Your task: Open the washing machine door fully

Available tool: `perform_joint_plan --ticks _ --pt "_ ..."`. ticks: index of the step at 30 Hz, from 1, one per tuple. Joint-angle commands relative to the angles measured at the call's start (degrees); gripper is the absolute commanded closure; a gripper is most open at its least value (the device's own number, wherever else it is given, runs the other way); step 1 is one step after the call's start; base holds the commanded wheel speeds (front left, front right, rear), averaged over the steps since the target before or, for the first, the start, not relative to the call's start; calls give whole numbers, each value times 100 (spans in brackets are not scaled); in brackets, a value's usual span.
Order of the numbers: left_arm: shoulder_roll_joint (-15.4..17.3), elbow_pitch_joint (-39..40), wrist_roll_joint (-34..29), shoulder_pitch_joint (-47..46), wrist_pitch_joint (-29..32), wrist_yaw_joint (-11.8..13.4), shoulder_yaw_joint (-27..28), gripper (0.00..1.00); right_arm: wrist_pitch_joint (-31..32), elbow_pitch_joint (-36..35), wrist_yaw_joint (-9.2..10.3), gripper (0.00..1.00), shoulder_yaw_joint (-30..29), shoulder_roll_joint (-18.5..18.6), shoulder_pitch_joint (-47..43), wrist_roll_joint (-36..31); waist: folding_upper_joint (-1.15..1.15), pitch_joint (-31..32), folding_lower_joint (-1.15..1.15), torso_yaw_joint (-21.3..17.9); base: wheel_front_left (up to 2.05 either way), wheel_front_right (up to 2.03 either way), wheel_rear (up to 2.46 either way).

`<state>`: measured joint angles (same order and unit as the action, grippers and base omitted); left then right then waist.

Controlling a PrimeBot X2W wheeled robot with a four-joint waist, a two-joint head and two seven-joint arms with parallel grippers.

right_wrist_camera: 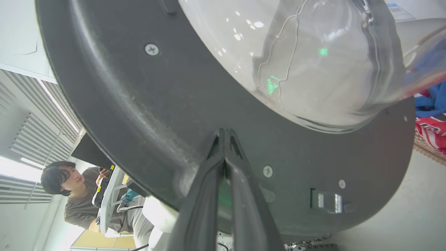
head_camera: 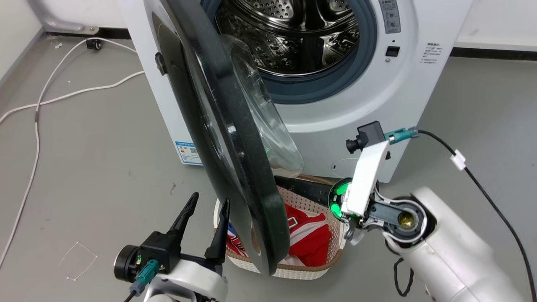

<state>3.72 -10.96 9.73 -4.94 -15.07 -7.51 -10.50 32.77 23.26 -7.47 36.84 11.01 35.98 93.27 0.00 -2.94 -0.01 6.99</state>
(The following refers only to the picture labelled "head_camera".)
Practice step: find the beige woven laundry basket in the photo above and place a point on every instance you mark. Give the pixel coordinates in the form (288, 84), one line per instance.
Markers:
(312, 268)

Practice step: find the white machine base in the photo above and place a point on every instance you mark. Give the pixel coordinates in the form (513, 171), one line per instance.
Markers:
(63, 16)

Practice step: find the stainless steel washer drum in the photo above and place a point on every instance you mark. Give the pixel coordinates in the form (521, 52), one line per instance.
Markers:
(293, 37)

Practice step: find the grey-blue rubber door gasket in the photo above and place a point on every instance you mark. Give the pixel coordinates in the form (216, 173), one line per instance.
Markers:
(331, 82)

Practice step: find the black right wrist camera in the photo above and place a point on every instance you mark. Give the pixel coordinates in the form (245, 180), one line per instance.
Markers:
(369, 167)

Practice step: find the red and white garment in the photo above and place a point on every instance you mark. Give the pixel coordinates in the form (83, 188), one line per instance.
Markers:
(308, 239)

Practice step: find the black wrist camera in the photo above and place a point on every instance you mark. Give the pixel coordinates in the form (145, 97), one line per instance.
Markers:
(155, 251)
(369, 167)

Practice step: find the blue energy label sticker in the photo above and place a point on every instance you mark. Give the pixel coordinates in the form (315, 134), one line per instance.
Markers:
(188, 152)

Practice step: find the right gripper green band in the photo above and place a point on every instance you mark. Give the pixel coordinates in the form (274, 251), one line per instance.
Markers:
(337, 201)

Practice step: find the black round glass washer door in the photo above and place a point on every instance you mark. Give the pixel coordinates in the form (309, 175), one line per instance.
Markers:
(235, 138)

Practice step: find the white front-load washing machine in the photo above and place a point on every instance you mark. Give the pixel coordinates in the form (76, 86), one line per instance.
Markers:
(369, 105)

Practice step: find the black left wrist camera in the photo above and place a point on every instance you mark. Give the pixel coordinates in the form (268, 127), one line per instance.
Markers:
(155, 251)

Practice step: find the printed text label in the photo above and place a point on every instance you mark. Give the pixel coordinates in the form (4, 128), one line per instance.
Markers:
(431, 52)

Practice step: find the black caster wheel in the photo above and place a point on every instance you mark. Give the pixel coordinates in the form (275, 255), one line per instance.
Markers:
(95, 43)

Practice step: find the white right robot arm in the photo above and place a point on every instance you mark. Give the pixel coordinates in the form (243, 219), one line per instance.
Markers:
(453, 251)

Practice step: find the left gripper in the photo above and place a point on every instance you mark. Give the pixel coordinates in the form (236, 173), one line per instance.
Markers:
(197, 259)

